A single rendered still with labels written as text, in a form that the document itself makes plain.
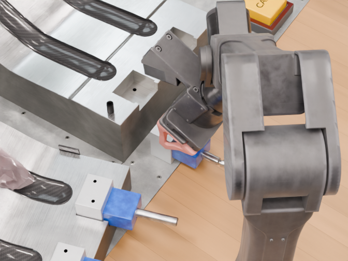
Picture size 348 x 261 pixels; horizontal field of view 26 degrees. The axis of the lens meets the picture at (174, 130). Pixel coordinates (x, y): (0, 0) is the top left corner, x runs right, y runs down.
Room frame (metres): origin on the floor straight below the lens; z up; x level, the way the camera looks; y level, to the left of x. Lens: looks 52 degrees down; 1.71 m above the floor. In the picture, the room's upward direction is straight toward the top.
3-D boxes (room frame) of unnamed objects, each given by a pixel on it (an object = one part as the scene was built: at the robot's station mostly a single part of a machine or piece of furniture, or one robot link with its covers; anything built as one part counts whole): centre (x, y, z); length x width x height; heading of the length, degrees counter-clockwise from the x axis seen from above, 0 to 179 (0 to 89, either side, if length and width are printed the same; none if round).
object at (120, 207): (0.53, 0.06, 0.86); 0.13 x 0.05 x 0.05; 74
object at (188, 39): (0.81, 0.00, 0.87); 0.05 x 0.05 x 0.04; 57
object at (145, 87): (0.72, 0.06, 0.87); 0.05 x 0.05 x 0.04; 57
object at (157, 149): (0.65, -0.03, 0.83); 0.13 x 0.05 x 0.05; 58
